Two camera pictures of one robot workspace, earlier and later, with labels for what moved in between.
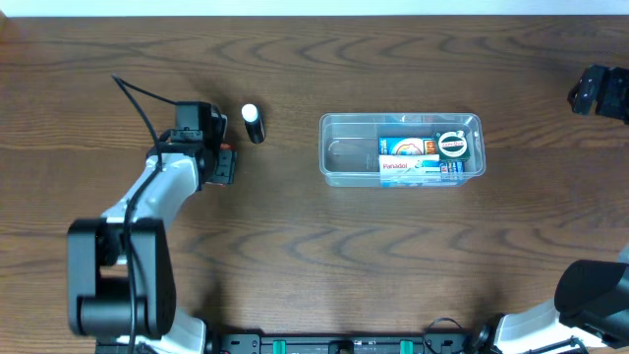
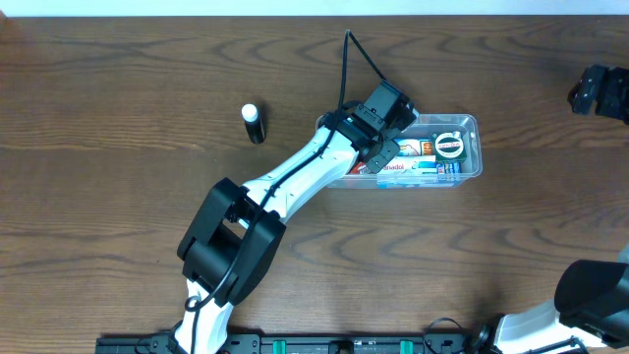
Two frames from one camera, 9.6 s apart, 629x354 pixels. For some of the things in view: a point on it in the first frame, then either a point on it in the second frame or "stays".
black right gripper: x=591 y=89 stays
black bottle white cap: x=254 y=123 stays
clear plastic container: x=401 y=149 stays
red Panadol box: x=226 y=165 -> x=361 y=168
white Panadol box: x=409 y=165 stays
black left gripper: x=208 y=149 -> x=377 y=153
